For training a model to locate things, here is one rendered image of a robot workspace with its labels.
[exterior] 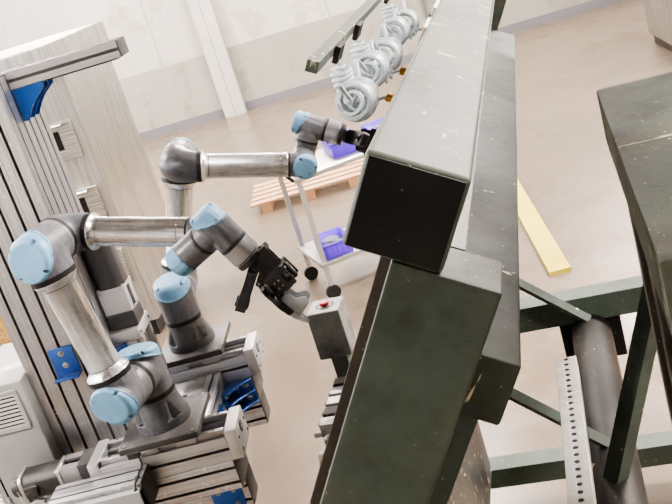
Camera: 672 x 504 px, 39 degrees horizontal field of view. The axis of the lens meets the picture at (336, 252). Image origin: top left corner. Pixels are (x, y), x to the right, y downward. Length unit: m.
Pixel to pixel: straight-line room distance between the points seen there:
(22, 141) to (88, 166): 3.38
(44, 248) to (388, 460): 1.49
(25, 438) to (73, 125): 3.33
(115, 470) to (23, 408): 0.34
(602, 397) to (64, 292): 1.48
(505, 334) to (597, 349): 1.97
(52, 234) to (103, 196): 3.66
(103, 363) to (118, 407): 0.12
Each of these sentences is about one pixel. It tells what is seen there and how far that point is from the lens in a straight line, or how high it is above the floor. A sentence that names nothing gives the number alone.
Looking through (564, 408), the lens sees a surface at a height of 1.02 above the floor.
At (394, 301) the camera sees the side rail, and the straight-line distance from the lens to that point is 0.92.
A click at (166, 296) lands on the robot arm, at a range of 3.02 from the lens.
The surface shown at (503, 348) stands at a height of 1.69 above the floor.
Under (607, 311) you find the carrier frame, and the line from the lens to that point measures 3.27.
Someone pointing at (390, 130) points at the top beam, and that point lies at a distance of 0.95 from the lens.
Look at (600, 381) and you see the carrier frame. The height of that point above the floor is 0.72.
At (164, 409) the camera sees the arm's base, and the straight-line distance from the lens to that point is 2.62.
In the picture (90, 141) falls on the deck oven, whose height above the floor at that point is 1.33.
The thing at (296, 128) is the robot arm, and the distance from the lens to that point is 3.03.
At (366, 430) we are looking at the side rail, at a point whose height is 1.68.
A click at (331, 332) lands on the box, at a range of 3.32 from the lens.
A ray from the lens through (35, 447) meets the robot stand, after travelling 2.94.
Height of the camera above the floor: 2.17
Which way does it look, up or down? 19 degrees down
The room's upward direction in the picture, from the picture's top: 17 degrees counter-clockwise
